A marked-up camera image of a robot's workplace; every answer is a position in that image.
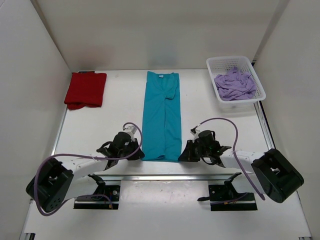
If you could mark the teal t-shirt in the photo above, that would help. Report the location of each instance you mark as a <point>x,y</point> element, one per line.
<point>161,120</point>

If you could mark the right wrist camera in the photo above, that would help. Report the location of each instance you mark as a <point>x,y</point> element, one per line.
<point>195,131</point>

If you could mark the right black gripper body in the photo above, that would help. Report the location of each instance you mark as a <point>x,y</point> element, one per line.
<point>204,152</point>

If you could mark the red t-shirt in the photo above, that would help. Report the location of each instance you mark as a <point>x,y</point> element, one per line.
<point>86,89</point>

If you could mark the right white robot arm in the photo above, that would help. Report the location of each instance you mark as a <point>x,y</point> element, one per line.
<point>269,173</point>

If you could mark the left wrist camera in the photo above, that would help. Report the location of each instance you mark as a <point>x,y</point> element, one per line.
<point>130,130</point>

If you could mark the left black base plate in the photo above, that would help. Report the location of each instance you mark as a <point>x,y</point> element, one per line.
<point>105,197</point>

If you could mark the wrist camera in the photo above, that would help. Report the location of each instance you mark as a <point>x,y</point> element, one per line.
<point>195,131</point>
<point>130,130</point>

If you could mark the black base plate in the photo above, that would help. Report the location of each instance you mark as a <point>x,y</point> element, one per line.
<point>105,197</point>
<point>225,198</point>

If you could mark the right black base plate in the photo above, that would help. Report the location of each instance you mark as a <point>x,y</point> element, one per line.
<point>225,198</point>

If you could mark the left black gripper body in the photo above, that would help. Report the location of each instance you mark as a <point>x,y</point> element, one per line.
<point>123,152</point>

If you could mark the lavender t-shirt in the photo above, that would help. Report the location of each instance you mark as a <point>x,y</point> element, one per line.
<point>235,85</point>

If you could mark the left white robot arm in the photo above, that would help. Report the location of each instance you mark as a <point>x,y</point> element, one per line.
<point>75,177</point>

